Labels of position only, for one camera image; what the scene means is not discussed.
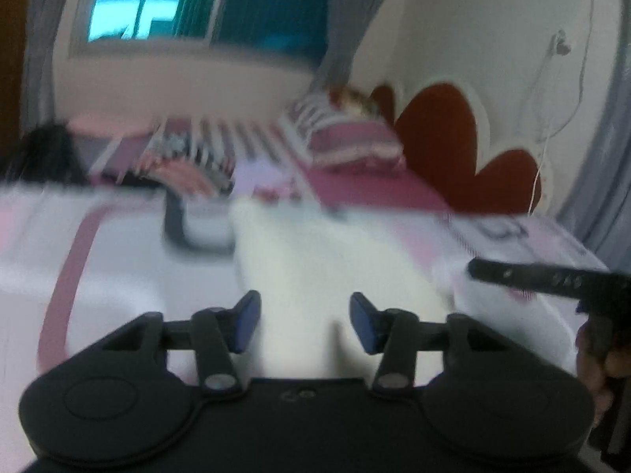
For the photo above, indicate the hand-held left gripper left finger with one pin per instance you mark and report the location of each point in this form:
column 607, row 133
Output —
column 249, row 318

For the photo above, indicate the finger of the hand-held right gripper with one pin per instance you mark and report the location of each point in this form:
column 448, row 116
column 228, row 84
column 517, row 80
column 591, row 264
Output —
column 522, row 276

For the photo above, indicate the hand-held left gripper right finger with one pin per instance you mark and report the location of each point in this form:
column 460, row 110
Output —
column 362, row 322

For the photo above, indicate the white cloth garment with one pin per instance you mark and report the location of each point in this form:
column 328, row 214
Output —
column 305, row 256

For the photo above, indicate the pile of striped clothes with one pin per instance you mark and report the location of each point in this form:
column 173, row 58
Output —
column 182, row 167

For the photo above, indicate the person's right hand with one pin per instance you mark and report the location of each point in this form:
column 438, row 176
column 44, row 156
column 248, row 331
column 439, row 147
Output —
column 594, row 379

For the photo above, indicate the grey curtain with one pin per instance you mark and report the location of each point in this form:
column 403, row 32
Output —
column 611, row 157
column 355, row 19
column 44, row 34

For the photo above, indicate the red and white headboard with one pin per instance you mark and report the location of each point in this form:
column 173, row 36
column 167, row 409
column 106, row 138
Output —
column 438, row 133

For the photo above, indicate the pink striped pillow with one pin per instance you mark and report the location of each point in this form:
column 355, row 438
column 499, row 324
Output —
column 355, row 143

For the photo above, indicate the floral cushion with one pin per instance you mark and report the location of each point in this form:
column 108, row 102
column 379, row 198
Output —
column 357, row 101

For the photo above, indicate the dark bag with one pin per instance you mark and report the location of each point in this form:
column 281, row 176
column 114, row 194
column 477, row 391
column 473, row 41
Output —
column 49, row 152

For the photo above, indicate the window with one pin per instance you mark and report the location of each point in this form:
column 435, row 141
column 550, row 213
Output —
column 118, row 5

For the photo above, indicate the brown wooden wardrobe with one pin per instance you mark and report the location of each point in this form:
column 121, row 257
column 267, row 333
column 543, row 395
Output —
column 10, row 59

